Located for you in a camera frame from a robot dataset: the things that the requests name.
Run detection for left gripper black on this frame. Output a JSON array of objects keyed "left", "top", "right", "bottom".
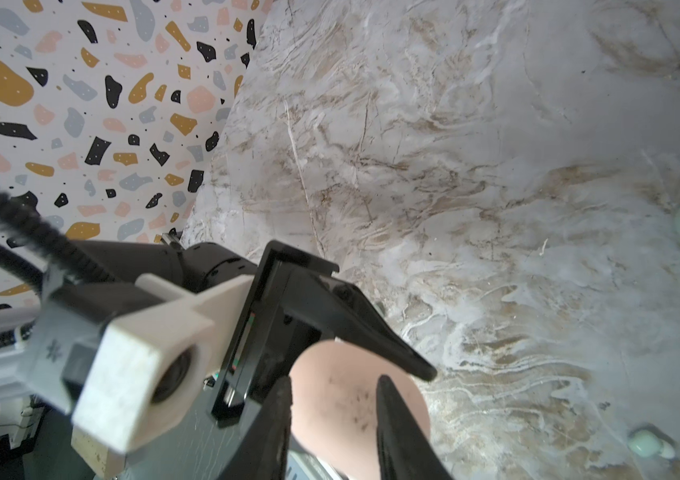
[{"left": 210, "top": 240, "right": 437, "bottom": 428}]

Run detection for mint earbud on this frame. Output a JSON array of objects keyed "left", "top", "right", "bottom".
[{"left": 628, "top": 429, "right": 676, "bottom": 460}]

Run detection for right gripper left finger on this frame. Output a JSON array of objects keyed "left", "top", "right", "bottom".
[{"left": 217, "top": 377, "right": 293, "bottom": 480}]

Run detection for black corrugated cable hose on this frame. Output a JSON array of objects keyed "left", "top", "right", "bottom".
[{"left": 0, "top": 161, "right": 113, "bottom": 295}]

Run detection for pink white earbud case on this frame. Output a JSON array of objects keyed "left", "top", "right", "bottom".
[{"left": 289, "top": 340, "right": 431, "bottom": 479}]

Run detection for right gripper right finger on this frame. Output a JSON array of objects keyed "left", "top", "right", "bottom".
[{"left": 376, "top": 375, "right": 453, "bottom": 480}]

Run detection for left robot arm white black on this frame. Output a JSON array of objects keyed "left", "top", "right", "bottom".
[{"left": 83, "top": 240, "right": 437, "bottom": 428}]

